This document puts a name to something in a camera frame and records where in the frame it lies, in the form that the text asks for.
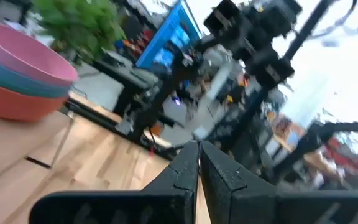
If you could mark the green leafy tree plant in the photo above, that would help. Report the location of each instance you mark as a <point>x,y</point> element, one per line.
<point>79,21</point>

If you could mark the pink plastic bowl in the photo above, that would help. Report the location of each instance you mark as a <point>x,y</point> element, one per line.
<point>26,53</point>

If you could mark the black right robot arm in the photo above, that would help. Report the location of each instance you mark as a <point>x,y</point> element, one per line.
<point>253,31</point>

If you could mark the orange plastic bowl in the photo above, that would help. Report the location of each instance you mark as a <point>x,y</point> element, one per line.
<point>14,104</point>

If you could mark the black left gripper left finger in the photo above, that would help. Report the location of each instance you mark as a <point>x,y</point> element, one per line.
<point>166,199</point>

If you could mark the teal green plastic bowl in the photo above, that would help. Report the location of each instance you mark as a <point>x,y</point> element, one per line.
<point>20,83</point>

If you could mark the blue display screen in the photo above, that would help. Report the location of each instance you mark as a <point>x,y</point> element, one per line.
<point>169,40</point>

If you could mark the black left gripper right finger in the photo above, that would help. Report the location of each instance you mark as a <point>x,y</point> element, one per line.
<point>244,202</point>

